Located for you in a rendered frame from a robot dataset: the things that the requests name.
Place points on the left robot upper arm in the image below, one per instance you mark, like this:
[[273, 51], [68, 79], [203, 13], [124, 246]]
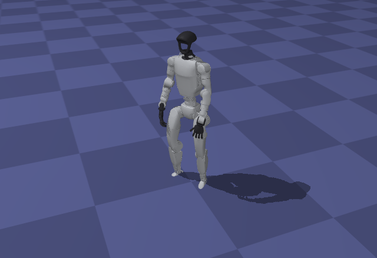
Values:
[[204, 69]]

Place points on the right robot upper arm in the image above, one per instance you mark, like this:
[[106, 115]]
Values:
[[169, 82]]

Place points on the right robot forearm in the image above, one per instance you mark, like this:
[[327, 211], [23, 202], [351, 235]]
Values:
[[164, 95]]

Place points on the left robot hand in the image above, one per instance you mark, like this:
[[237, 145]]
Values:
[[198, 129]]

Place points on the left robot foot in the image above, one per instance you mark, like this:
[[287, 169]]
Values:
[[202, 183]]

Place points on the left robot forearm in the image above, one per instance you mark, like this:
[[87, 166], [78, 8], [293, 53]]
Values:
[[205, 102]]

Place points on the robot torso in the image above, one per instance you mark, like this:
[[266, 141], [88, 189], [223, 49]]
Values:
[[189, 84]]

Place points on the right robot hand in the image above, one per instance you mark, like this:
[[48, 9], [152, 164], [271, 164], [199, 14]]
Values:
[[161, 109]]

